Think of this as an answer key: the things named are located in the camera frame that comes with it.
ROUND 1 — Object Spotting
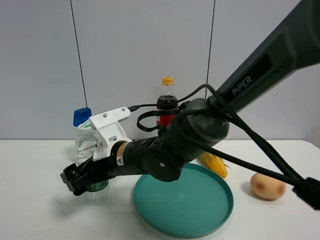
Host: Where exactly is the white shampoo bottle blue cap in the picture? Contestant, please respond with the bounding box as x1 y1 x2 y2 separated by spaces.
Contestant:
73 107 92 127

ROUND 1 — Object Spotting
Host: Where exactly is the clear water bottle green label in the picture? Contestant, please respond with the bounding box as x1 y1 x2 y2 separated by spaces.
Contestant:
75 120 109 200

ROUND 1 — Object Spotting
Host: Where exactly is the cola bottle yellow cap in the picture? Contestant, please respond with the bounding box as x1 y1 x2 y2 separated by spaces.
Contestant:
156 76 179 127

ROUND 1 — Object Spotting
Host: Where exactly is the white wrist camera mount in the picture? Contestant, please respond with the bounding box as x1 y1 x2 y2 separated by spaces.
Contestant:
89 106 132 162

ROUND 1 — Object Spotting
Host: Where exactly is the teal round plate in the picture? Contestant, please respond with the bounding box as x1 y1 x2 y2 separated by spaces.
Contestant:
133 163 234 239

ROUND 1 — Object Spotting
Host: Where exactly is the black cable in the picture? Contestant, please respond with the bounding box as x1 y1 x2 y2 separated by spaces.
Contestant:
128 83 320 211

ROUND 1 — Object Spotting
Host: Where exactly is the brown potato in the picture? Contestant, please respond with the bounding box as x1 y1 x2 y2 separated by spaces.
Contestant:
250 173 287 201

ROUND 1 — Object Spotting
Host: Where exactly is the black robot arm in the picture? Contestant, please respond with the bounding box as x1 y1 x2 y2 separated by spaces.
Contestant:
60 0 320 210

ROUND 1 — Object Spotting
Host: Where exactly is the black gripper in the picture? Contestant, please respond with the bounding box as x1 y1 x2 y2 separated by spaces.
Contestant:
60 156 116 196

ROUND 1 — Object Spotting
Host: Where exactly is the corn cob with husk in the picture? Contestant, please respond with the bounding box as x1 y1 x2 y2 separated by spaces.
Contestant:
199 152 229 179

